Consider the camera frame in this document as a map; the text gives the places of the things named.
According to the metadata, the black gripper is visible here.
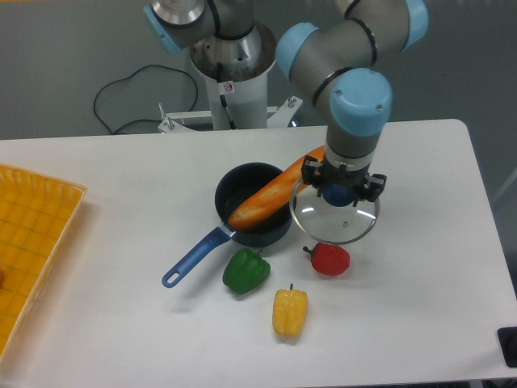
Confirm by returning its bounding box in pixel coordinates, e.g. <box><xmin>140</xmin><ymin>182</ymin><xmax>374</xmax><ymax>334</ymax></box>
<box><xmin>301</xmin><ymin>158</ymin><xmax>386</xmax><ymax>206</ymax></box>

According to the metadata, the glass pot lid blue knob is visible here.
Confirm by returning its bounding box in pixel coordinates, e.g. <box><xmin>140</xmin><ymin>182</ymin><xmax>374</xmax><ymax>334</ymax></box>
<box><xmin>289</xmin><ymin>171</ymin><xmax>381</xmax><ymax>245</ymax></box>

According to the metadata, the dark blue saucepan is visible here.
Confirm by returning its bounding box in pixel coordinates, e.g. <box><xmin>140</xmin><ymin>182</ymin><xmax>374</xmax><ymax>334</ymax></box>
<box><xmin>162</xmin><ymin>162</ymin><xmax>292</xmax><ymax>288</ymax></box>

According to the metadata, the yellow toy bell pepper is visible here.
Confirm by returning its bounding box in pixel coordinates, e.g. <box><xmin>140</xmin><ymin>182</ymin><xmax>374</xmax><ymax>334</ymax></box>
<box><xmin>272</xmin><ymin>284</ymin><xmax>309</xmax><ymax>339</ymax></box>

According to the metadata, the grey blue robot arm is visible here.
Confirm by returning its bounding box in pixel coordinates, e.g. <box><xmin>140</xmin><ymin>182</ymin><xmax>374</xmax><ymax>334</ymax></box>
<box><xmin>143</xmin><ymin>1</ymin><xmax>429</xmax><ymax>206</ymax></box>

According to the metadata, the orange toy baguette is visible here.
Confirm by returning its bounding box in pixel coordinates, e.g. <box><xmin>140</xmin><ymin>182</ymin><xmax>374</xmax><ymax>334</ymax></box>
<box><xmin>227</xmin><ymin>145</ymin><xmax>325</xmax><ymax>232</ymax></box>

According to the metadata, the red toy bell pepper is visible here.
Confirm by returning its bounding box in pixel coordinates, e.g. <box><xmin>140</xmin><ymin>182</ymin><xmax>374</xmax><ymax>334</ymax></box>
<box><xmin>302</xmin><ymin>242</ymin><xmax>351</xmax><ymax>276</ymax></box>

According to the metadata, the green toy bell pepper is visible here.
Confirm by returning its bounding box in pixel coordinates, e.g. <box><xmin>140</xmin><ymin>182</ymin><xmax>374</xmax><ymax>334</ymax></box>
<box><xmin>222</xmin><ymin>248</ymin><xmax>271</xmax><ymax>295</ymax></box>

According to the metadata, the black corner device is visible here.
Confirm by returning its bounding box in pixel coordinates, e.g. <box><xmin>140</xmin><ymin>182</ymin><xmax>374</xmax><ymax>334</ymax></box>
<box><xmin>497</xmin><ymin>327</ymin><xmax>517</xmax><ymax>369</ymax></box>

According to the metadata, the yellow woven basket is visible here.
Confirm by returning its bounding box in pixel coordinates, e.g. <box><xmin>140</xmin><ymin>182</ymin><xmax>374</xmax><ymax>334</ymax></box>
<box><xmin>1</xmin><ymin>164</ymin><xmax>87</xmax><ymax>355</ymax></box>

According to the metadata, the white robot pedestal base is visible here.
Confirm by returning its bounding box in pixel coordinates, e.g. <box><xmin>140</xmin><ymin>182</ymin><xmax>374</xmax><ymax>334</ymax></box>
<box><xmin>158</xmin><ymin>21</ymin><xmax>303</xmax><ymax>133</ymax></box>

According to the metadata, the black floor cable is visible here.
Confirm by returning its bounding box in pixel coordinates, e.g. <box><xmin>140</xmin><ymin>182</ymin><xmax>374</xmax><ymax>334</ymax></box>
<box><xmin>93</xmin><ymin>64</ymin><xmax>200</xmax><ymax>135</ymax></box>

